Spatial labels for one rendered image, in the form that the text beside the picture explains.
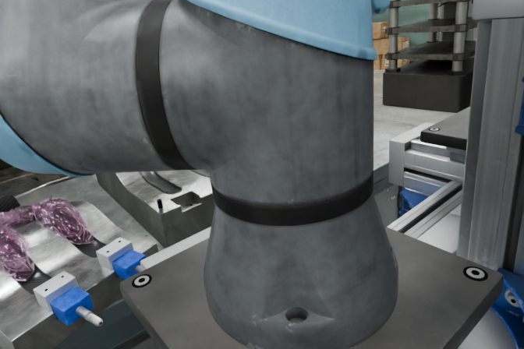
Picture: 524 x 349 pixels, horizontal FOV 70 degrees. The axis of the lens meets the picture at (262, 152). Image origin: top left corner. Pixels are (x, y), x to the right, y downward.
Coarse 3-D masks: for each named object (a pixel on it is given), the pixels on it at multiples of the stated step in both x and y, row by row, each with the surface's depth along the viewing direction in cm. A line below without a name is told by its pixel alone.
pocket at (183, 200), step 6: (192, 192) 84; (174, 198) 81; (180, 198) 82; (186, 198) 83; (192, 198) 84; (198, 198) 82; (180, 204) 83; (186, 204) 84; (192, 204) 83; (198, 204) 80
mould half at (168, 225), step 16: (112, 176) 98; (128, 176) 94; (176, 176) 94; (192, 176) 92; (112, 192) 104; (128, 192) 90; (144, 192) 86; (160, 192) 85; (208, 192) 82; (128, 208) 95; (144, 208) 82; (176, 208) 77; (192, 208) 79; (208, 208) 82; (144, 224) 87; (160, 224) 77; (176, 224) 78; (192, 224) 80; (208, 224) 83; (160, 240) 80; (176, 240) 79
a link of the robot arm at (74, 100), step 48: (0, 0) 23; (48, 0) 22; (96, 0) 22; (144, 0) 24; (0, 48) 23; (48, 48) 22; (96, 48) 21; (0, 96) 22; (48, 96) 22; (96, 96) 21; (0, 144) 24; (48, 144) 23; (96, 144) 23; (144, 144) 22
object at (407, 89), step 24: (408, 0) 411; (432, 0) 393; (456, 0) 376; (408, 24) 469; (432, 24) 430; (456, 24) 383; (408, 48) 475; (432, 48) 453; (456, 48) 392; (384, 72) 456; (408, 72) 440; (432, 72) 426; (456, 72) 397; (384, 96) 464; (408, 96) 442; (432, 96) 421; (456, 96) 402
